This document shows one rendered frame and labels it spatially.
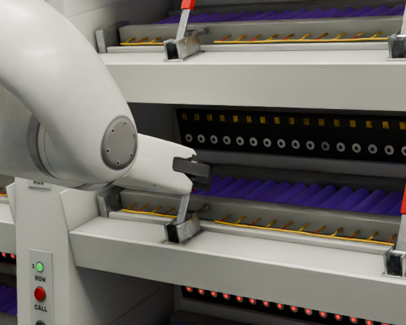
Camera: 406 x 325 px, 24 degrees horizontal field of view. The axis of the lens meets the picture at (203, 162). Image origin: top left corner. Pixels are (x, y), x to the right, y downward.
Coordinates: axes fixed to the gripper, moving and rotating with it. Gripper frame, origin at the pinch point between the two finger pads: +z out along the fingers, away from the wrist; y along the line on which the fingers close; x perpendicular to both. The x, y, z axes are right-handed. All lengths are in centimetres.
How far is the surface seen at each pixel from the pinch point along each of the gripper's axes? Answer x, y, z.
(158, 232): -6.9, -4.1, 0.7
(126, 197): -3.2, -12.6, 3.7
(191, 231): -6.4, 1.0, 0.1
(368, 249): -5.7, 21.8, 2.2
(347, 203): -0.9, 15.7, 7.5
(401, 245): -5.0, 26.6, -0.9
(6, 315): -21.5, -36.9, 9.3
